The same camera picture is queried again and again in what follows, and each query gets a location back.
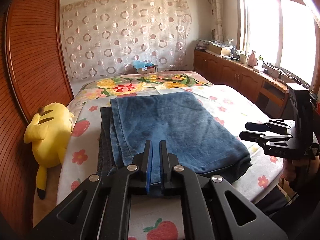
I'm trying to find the blue denim jeans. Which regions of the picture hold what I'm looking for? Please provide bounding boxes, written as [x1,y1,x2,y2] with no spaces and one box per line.
[97,92,251,194]

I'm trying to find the right hand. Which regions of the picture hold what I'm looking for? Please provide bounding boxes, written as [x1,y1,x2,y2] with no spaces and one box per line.
[283,156,319,182]

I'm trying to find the long wooden cabinet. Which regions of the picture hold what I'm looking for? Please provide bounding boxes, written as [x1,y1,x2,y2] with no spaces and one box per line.
[194,50,293,119]

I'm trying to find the pink bottle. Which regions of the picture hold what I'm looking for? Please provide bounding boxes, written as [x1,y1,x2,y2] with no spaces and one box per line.
[247,50,257,67]

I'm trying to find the beige cardboard box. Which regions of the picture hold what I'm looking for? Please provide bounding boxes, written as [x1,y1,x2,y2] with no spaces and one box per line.
[208,43,232,56]

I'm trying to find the yellow Pikachu plush toy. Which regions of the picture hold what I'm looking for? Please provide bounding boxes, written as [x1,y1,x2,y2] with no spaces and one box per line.
[23,102,74,200]

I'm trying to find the cardboard box with blue bag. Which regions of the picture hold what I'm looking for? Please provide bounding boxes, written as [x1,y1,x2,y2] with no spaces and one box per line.
[132,61,157,74]

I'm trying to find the floral bedspread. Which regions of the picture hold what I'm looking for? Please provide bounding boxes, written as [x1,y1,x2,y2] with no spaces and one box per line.
[67,70,212,115]

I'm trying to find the patterned window drape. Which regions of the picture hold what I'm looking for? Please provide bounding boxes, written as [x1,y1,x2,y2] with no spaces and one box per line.
[210,0,224,41]

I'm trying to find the wooden slatted headboard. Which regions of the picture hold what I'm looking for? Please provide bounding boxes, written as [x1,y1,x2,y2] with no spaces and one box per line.
[1,0,73,238]

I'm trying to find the circle pattern sheer curtain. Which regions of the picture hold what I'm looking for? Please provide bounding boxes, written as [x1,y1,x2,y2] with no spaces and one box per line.
[61,0,192,81]

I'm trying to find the window with wooden frame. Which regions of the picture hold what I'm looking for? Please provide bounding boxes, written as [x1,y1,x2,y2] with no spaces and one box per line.
[237,0,319,93]

